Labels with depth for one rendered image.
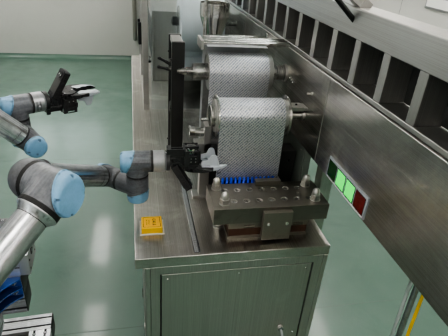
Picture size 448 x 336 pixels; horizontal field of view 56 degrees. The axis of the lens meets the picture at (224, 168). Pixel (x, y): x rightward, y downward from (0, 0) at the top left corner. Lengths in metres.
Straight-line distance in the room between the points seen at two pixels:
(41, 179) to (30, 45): 6.10
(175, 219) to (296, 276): 0.48
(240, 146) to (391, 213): 0.61
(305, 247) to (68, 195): 0.78
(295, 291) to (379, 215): 0.57
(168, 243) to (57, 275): 1.38
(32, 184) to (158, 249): 0.46
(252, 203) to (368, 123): 0.47
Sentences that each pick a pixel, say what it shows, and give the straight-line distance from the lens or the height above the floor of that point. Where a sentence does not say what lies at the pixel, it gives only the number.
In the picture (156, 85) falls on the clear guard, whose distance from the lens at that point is 2.45.
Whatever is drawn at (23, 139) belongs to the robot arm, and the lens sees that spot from 1.57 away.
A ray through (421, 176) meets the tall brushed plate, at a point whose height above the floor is 1.38.
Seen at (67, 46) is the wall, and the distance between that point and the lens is 7.11.
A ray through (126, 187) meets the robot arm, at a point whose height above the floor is 1.02.
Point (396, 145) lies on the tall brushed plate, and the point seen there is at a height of 1.40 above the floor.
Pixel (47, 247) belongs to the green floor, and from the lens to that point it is 2.94.
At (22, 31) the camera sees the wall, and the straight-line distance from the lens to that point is 7.18.
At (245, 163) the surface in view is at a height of 1.09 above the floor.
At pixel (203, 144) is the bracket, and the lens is 1.54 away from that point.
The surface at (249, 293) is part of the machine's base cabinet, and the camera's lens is 1.55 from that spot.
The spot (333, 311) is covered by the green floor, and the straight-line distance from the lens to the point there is 2.58.
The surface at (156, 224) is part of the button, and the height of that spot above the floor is 0.92.
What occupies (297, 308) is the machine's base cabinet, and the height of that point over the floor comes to 0.60.
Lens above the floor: 1.80
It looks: 29 degrees down
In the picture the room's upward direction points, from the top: 5 degrees clockwise
